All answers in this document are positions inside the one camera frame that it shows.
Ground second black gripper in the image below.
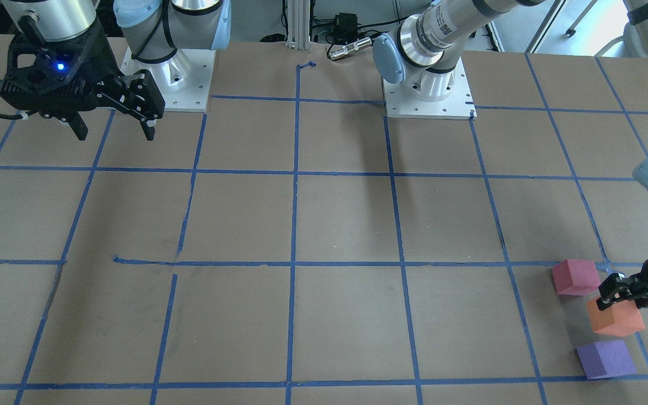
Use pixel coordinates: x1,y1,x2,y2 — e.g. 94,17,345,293
0,20,165,141

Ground orange foam block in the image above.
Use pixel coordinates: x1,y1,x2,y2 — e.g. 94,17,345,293
586,299,646,338

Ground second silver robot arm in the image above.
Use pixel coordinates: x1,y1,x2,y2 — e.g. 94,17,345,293
0,1,648,312

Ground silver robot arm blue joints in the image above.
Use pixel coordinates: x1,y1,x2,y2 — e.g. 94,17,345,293
385,51,648,267

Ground pink foam block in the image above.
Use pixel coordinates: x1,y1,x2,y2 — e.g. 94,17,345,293
551,259,601,296

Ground purple foam block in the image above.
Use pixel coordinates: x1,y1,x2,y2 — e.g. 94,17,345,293
575,339,637,380

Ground brown paper table cover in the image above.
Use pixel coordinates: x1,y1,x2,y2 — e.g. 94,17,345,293
0,43,648,404

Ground square metal base plate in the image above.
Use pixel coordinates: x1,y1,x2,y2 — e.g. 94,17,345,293
381,59,478,120

